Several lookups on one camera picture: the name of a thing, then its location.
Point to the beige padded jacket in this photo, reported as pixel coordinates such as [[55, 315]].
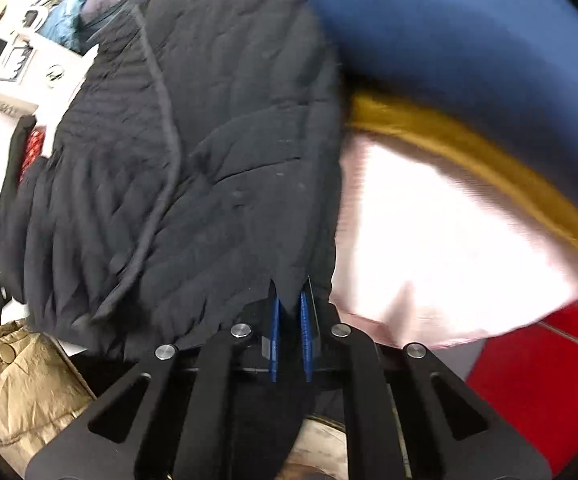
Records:
[[14, 385]]

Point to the blue cloth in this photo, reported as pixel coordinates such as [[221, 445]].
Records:
[[444, 35]]

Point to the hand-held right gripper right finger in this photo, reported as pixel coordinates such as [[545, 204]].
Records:
[[307, 335]]

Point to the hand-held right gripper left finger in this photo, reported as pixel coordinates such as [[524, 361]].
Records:
[[274, 335]]

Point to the mustard yellow cloth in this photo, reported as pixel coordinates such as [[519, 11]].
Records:
[[469, 135]]

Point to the pink polka-dot bed sheet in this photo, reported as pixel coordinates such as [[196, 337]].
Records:
[[444, 250]]

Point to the teal and grey down jacket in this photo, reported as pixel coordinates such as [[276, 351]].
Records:
[[74, 15]]

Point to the red fabric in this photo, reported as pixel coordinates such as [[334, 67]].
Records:
[[544, 390]]

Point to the black quilted jacket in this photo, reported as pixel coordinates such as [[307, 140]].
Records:
[[209, 135]]

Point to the white electric heater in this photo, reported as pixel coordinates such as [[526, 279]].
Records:
[[64, 90]]

